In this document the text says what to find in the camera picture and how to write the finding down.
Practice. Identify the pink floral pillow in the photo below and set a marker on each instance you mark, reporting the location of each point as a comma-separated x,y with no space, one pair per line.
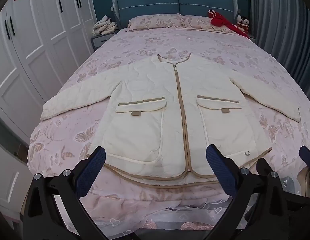
155,22
202,23

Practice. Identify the bed with pink floral cover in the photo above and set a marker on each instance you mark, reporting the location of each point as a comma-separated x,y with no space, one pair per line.
170,40

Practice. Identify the teal padded headboard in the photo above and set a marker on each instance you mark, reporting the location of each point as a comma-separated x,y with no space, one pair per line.
150,0

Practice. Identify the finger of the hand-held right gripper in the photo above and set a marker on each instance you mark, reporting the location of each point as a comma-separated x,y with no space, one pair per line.
261,164
306,155

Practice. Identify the white panelled wardrobe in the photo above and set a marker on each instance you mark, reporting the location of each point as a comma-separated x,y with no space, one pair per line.
45,42

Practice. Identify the grey nightstand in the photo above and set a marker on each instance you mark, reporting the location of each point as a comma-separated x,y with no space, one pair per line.
101,42

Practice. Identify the white panelled cabinet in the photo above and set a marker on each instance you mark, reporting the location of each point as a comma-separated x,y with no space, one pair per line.
10,180

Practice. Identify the pile of cream clothes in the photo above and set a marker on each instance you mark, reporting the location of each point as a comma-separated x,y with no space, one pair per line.
103,26

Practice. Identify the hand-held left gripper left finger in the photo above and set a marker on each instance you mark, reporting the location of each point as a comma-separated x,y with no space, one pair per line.
91,170

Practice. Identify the red garment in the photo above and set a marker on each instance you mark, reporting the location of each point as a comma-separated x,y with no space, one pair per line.
220,21

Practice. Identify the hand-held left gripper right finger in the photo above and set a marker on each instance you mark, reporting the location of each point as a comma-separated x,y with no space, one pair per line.
220,172

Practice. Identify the plush dolls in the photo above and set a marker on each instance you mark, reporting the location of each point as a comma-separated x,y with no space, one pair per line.
243,22

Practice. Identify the grey curtain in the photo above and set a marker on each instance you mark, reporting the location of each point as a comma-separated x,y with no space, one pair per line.
282,30

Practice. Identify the cream quilted zip jacket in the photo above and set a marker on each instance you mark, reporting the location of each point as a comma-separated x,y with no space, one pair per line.
145,92

